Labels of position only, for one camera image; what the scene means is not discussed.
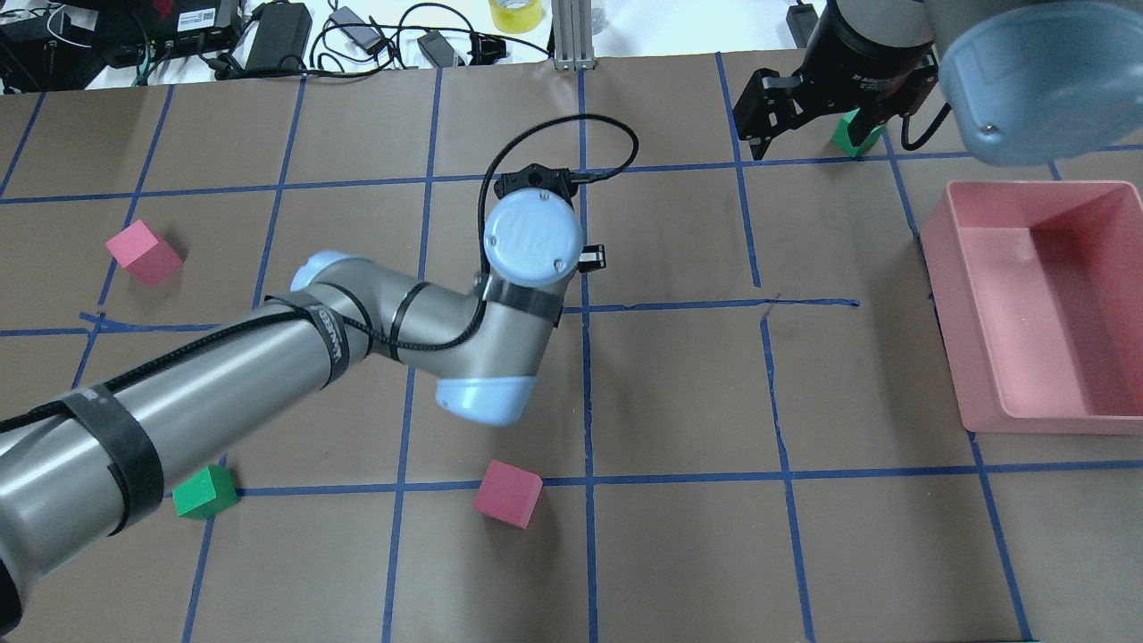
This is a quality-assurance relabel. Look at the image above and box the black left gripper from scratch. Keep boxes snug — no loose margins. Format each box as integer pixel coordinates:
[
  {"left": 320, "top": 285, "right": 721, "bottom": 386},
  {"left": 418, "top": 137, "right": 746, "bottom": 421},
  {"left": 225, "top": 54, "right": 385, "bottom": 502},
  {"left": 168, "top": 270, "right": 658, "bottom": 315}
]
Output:
[{"left": 493, "top": 163, "right": 607, "bottom": 273}]

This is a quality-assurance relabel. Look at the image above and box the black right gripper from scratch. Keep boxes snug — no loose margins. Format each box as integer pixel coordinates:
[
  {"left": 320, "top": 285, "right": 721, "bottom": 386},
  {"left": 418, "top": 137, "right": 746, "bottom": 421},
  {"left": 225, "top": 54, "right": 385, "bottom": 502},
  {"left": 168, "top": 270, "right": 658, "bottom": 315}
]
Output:
[{"left": 732, "top": 1, "right": 938, "bottom": 160}]

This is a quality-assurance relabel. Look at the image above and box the pink cube near left arm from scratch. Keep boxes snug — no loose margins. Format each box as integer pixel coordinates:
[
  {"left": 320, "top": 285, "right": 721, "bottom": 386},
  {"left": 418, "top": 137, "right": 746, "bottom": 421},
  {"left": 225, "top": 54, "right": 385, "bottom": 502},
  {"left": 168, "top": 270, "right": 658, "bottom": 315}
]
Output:
[{"left": 104, "top": 222, "right": 184, "bottom": 288}]

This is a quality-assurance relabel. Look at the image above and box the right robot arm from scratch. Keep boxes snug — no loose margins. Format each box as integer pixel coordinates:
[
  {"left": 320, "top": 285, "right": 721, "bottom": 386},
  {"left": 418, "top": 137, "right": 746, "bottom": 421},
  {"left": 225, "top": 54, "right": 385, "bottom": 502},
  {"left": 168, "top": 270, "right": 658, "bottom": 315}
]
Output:
[{"left": 732, "top": 1, "right": 1142, "bottom": 166}]

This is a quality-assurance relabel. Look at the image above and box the green cube near right arm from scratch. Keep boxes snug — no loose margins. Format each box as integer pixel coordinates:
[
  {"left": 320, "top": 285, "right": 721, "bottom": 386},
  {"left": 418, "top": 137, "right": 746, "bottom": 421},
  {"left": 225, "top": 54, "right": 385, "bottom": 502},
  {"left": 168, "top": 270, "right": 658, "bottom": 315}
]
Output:
[{"left": 831, "top": 110, "right": 885, "bottom": 158}]

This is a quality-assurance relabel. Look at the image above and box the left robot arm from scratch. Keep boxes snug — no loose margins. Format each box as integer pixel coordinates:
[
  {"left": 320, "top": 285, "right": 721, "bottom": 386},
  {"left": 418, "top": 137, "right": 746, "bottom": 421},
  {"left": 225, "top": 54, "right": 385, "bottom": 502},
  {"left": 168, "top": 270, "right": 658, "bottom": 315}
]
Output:
[{"left": 1, "top": 164, "right": 605, "bottom": 632}]

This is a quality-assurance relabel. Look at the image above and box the pink cube centre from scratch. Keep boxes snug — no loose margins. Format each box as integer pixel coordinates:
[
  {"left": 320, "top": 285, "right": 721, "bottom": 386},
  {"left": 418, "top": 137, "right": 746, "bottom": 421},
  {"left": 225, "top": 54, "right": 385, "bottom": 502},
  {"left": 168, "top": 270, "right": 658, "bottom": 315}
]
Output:
[{"left": 473, "top": 460, "right": 544, "bottom": 529}]

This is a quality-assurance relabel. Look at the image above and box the yellow tape roll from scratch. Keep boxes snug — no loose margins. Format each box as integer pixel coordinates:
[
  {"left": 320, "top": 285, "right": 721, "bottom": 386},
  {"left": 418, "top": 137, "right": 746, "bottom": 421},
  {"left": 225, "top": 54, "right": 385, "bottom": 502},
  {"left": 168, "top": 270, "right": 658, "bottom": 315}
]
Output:
[{"left": 488, "top": 0, "right": 546, "bottom": 34}]

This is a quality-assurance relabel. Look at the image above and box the pink plastic bin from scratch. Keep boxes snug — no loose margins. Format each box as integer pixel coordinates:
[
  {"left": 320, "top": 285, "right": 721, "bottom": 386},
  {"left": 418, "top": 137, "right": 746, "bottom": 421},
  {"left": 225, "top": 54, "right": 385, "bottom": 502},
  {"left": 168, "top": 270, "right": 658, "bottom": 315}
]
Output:
[{"left": 920, "top": 180, "right": 1142, "bottom": 435}]

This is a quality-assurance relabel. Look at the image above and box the black power adapter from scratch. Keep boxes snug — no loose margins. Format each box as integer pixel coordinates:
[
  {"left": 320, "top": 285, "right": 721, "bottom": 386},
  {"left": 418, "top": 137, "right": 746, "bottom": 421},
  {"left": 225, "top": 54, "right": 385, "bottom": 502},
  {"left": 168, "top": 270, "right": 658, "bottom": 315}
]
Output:
[{"left": 242, "top": 1, "right": 312, "bottom": 78}]

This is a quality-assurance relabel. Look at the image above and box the green cube near left side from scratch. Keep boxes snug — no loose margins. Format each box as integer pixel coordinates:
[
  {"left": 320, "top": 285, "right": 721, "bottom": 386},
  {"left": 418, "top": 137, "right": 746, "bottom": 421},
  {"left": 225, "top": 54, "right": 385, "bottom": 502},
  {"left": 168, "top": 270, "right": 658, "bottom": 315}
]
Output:
[{"left": 171, "top": 464, "right": 239, "bottom": 521}]

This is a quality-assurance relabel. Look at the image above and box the aluminium frame post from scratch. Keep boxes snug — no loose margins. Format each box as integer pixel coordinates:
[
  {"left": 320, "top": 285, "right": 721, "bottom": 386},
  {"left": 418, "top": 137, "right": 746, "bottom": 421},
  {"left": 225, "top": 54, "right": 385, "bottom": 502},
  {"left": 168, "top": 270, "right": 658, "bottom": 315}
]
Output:
[{"left": 550, "top": 0, "right": 597, "bottom": 71}]

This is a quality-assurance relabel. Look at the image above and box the black cable bundle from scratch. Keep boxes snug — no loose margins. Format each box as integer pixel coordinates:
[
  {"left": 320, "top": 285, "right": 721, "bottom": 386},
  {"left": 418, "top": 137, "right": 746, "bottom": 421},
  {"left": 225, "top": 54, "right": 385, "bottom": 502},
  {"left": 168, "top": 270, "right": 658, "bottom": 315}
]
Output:
[{"left": 307, "top": 2, "right": 550, "bottom": 79}]

